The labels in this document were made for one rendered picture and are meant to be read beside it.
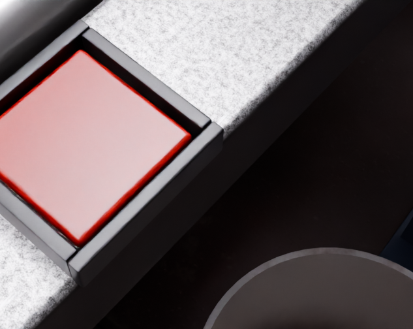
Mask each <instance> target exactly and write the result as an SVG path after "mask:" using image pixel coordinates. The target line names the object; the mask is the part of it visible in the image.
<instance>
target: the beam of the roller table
mask: <svg viewBox="0 0 413 329"><path fill-rule="evenodd" d="M409 2H411V0H103V1H102V2H101V3H100V4H98V5H97V6H96V7H95V8H94V9H93V10H91V11H90V12H89V13H87V14H86V15H85V16H84V17H83V18H82V19H81V20H83V21H84V22H85V23H86V24H88V25H89V26H90V27H92V28H93V29H94V30H95V31H97V32H98V33H100V34H101V35H102V36H103V37H105V38H106V39H108V40H109V41H110V42H111V43H113V44H114V45H115V46H117V47H118V48H119V49H120V50H122V51H123V52H125V53H126V54H127V55H128V56H130V57H131V58H133V60H135V61H136V62H137V63H139V64H140V65H141V66H143V67H144V68H145V69H147V70H148V71H149V72H150V73H152V74H153V75H155V76H156V77H157V78H158V79H159V80H161V81H162V82H164V83H165V84H166V85H167V86H169V87H170V88H172V89H173V90H174V91H175V92H177V93H178V94H180V95H181V96H182V97H183V98H184V99H186V100H187V101H189V102H190V103H191V104H192V105H194V106H195V107H197V109H199V110H200V111H201V112H203V113H204V114H205V115H207V116H208V117H209V118H211V120H212V121H214V122H216V123H217V124H219V125H220V126H221V127H222V128H223V129H224V135H223V142H222V151H221V152H220V153H219V154H218V155H217V156H216V157H215V158H214V159H213V160H212V161H211V162H210V163H209V164H208V165H207V166H206V167H205V168H204V169H203V170H202V171H201V172H200V173H199V174H198V175H197V176H196V177H195V178H194V179H193V180H192V181H191V182H190V183H189V184H188V185H187V186H186V187H185V188H184V189H183V190H182V191H181V192H180V193H179V194H178V195H177V196H176V197H175V198H174V199H173V200H172V201H171V202H170V203H169V204H168V205H167V206H166V207H165V208H164V209H163V210H162V211H161V212H160V213H159V214H158V215H157V216H156V217H155V218H154V219H153V220H152V221H151V222H150V223H149V224H148V225H147V226H146V227H145V228H144V229H143V230H142V231H141V232H140V233H139V234H138V235H137V236H136V237H135V238H134V239H133V240H132V241H131V242H130V243H129V244H128V245H127V246H126V247H125V248H124V249H123V250H122V251H121V252H120V253H119V254H118V255H117V256H116V257H115V258H114V259H113V260H112V261H111V262H110V263H109V264H108V265H107V266H106V267H105V268H104V269H103V270H102V271H101V272H100V273H99V274H98V275H96V276H95V277H94V278H93V279H92V280H91V281H90V282H89V283H88V284H87V285H86V286H85V287H81V286H79V284H77V283H76V282H75V281H74V280H73V278H72V277H71V276H68V275H67V274H66V273H65V272H64V271H63V270H62V269H61V268H60V267H59V266H57V265H56V264H55V263H54V262H53V261H52V260H50V259H49V258H48V257H47V256H46V255H45V254H44V253H43V252H42V251H41V250H40V249H38V248H37V247H36V246H35V245H34V244H33V243H31V242H30V241H29V240H28V239H27V238H26V237H25V236H24V235H23V234H22V233H21V232H19V231H18V230H17V229H16V228H15V227H14V226H12V225H11V224H10V223H9V222H8V221H7V220H6V219H5V218H4V217H3V216H2V215H1V214H0V329H93V328H94V327H95V326H96V325H97V324H98V323H99V322H100V321H101V320H102V319H103V318H104V317H105V315H106V314H107V313H108V312H109V311H110V310H111V309H112V308H113V307H114V306H115V305H116V304H117V303H118V302H119V301H120V300H121V299H122V298H123V297H124V296H125V295H126V294H127V293H128V291H130V290H131V288H133V286H135V284H137V282H139V280H141V278H143V276H144V275H145V274H146V273H148V271H150V269H151V268H152V267H153V266H154V265H155V264H156V263H157V262H158V261H159V260H160V259H161V258H162V257H163V256H164V255H165V254H166V253H167V252H168V251H169V250H170V249H171V248H172V247H173V245H174V244H175V243H176V242H177V241H178V240H179V239H180V238H181V237H182V236H183V235H184V234H185V233H186V232H187V231H188V230H189V229H190V228H191V227H192V226H193V225H194V224H195V222H197V220H199V218H201V216H203V214H205V212H207V211H208V209H210V207H212V205H214V203H216V201H218V199H219V198H220V197H221V196H222V195H223V194H224V193H225V192H226V191H227V190H228V189H229V188H230V187H231V186H232V185H233V184H234V183H235V182H236V181H237V180H238V179H239V178H240V176H241V175H242V174H243V173H244V172H245V171H246V170H247V169H248V168H249V167H250V166H251V165H252V164H253V163H254V162H255V161H256V160H257V159H258V158H259V157H260V156H261V155H262V154H263V152H265V150H267V149H268V148H269V147H270V145H272V143H274V141H276V139H278V137H280V135H282V133H283V132H285V130H286V129H287V128H288V127H289V126H290V125H291V124H292V123H293V122H294V121H295V120H296V119H297V118H298V117H299V116H300V115H301V114H302V113H303V112H304V111H305V110H306V109H307V108H308V106H309V105H310V104H311V103H312V102H313V101H314V100H315V99H316V98H317V97H318V96H319V95H320V94H321V93H322V92H323V91H324V90H325V89H326V88H327V87H328V86H329V85H330V84H331V83H332V81H334V79H336V77H338V75H340V73H342V72H343V71H344V70H345V68H347V66H349V64H351V62H353V60H354V59H355V58H356V57H357V56H358V55H359V54H360V53H361V52H362V51H363V50H364V49H365V48H366V47H367V46H368V45H369V44H370V43H371V42H372V41H373V40H374V39H375V37H376V36H377V35H378V34H379V33H380V32H381V31H382V30H383V29H384V28H385V27H386V26H387V25H388V24H389V23H390V22H391V21H392V20H393V19H394V18H395V17H396V16H397V15H398V13H400V11H402V10H403V9H404V8H405V7H406V6H407V4H409Z"/></svg>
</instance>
